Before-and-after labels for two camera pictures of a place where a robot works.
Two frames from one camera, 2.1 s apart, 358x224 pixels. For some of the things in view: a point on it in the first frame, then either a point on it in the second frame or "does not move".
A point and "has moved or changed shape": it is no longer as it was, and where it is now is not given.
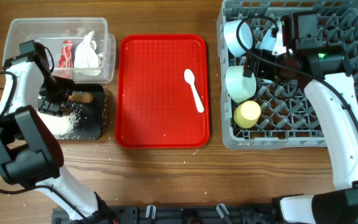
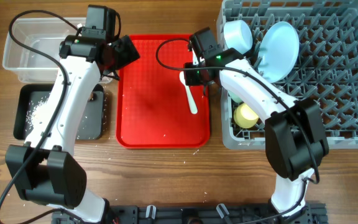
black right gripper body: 263,71 → 194,76
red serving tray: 156,107 does not move
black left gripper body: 55,91 → 122,55
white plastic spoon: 189,77 has moved or changed shape
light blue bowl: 231,41 does not move
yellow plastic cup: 247,114 does not move
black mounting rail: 177,214 does not move
